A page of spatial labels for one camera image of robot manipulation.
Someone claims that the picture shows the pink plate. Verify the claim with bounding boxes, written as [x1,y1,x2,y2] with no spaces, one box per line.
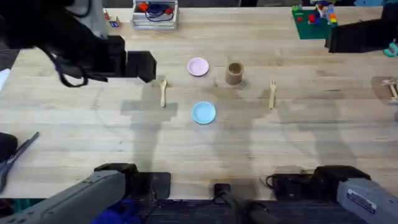
[187,57,210,77]

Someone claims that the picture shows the wooden spoon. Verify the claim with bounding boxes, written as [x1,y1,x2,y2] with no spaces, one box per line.
[159,78,168,108]

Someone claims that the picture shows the wooden fork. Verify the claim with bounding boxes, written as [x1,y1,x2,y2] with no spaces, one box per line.
[268,80,278,110]

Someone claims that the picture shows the green board with toy blocks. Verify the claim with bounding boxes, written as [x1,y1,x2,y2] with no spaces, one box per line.
[291,2,339,40]

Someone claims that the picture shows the black round object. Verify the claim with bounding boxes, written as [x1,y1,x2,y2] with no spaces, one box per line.
[0,131,19,163]

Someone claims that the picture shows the black rail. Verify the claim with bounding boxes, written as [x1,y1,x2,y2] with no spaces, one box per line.
[0,183,368,224]

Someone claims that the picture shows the teal tool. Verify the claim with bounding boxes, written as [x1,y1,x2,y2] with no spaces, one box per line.
[382,39,398,58]

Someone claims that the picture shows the small wooden rack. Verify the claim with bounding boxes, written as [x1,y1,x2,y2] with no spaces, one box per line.
[381,77,398,101]

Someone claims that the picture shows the blue plate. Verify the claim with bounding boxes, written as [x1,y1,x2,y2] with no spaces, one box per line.
[191,101,217,125]

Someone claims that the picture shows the blue cloth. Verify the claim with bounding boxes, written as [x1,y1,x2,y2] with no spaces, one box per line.
[89,198,142,224]

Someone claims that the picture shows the clear box with tools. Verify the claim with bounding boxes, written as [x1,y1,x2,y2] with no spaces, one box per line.
[131,0,180,31]

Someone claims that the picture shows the brown cylindrical container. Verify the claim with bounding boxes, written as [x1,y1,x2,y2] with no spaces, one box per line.
[224,62,245,86]

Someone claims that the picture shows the black cable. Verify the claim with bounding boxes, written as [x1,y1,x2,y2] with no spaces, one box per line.
[43,46,89,88]

